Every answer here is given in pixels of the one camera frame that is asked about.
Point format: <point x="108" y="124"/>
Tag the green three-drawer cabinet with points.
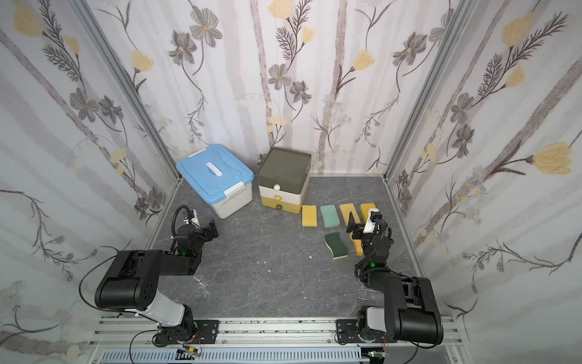
<point x="283" y="179"/>

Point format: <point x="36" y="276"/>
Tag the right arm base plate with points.
<point x="353" y="331"/>

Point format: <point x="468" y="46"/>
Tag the yellow green-backed sponge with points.
<point x="309" y="216"/>

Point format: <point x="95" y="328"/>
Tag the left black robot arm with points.
<point x="131" y="284"/>

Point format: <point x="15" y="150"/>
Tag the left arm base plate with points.
<point x="204" y="331"/>

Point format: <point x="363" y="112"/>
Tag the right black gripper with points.
<point x="358" y="231"/>

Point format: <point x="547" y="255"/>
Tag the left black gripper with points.
<point x="208" y="232"/>

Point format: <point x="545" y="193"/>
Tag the light green sponge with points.
<point x="330" y="216"/>

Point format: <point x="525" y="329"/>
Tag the orange sponge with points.
<point x="357" y="244"/>

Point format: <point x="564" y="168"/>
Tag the metal wire hook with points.
<point x="363" y="294"/>

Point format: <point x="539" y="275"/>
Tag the bright yellow sponge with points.
<point x="365" y="209"/>

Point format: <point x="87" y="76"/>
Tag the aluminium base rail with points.
<point x="127" y="333"/>

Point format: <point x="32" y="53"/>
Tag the blue lid storage box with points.
<point x="219" y="178"/>

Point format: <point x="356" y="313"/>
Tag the dark green scouring sponge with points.
<point x="336" y="245"/>

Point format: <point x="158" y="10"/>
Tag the pale yellow sponge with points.
<point x="348" y="210"/>

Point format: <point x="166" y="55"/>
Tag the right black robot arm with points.
<point x="410" y="312"/>

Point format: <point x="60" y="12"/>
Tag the white cable duct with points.
<point x="237" y="355"/>

